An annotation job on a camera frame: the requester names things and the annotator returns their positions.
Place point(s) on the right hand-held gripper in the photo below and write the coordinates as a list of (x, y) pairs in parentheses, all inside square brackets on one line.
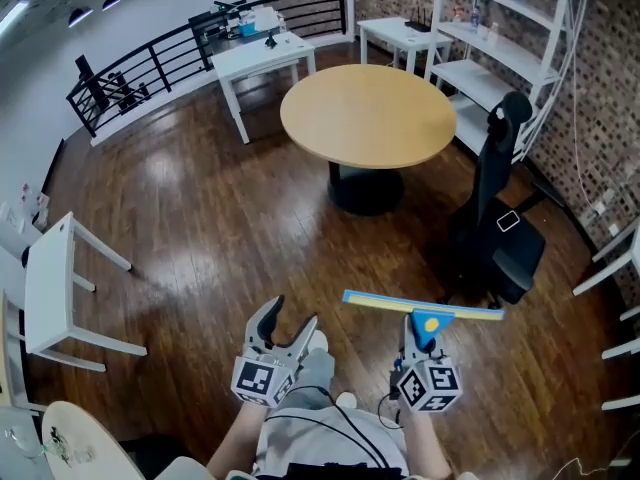
[(430, 385)]

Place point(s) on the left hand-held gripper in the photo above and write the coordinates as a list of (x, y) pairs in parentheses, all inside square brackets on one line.
[(260, 380)]

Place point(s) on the blue and yellow squeegee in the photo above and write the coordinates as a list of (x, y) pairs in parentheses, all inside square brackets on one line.
[(430, 324)]

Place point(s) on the person's right forearm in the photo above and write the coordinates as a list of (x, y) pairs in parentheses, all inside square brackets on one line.
[(425, 448)]

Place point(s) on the person's left forearm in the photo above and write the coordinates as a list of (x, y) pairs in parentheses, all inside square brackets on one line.
[(235, 443)]

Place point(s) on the person's white shoe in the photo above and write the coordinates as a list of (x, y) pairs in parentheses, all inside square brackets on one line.
[(317, 340), (346, 399)]

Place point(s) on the person's gray trousers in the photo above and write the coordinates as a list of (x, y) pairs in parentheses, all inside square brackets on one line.
[(310, 378)]

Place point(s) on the black smartphone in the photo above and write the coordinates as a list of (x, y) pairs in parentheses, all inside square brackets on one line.
[(508, 221)]

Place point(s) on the black office chair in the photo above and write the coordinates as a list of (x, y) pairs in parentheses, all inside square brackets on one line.
[(492, 203)]

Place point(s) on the beige round table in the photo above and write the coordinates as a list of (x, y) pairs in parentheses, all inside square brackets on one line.
[(85, 433)]

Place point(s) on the round wooden table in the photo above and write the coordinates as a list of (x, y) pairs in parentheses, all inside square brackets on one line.
[(367, 113)]

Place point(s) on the white desk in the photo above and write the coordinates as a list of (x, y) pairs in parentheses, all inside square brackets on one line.
[(47, 288)]

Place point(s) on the white rectangular table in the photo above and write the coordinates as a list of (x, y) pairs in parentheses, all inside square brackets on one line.
[(260, 58)]

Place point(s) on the black phone stand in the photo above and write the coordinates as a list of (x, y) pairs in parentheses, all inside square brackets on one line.
[(271, 43)]

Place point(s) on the black metal railing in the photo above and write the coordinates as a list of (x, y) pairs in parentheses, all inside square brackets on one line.
[(150, 63)]

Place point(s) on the white metal shelf rack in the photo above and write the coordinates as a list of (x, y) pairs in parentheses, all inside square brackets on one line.
[(500, 50)]

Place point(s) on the blue tissue box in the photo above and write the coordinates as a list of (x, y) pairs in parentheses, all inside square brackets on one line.
[(247, 28)]

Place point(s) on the small white table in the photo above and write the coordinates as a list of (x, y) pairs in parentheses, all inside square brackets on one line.
[(387, 30)]

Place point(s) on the white bottle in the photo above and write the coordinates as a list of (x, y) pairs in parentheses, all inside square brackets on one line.
[(493, 33)]

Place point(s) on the black router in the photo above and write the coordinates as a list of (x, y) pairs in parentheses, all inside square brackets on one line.
[(419, 24)]

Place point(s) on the blue bottle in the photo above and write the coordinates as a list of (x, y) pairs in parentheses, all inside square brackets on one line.
[(475, 17)]

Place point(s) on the black pendant lamp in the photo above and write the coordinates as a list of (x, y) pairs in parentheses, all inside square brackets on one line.
[(110, 3), (79, 17)]

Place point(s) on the ceiling light tube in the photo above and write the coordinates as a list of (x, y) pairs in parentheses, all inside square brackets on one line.
[(11, 18)]

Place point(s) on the white rack frame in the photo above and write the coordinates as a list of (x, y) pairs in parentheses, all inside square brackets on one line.
[(625, 348)]

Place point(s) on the white table frame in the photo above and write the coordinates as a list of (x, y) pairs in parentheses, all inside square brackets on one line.
[(612, 263)]

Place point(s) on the white wall outlet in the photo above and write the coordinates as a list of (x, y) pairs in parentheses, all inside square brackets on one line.
[(600, 208)]

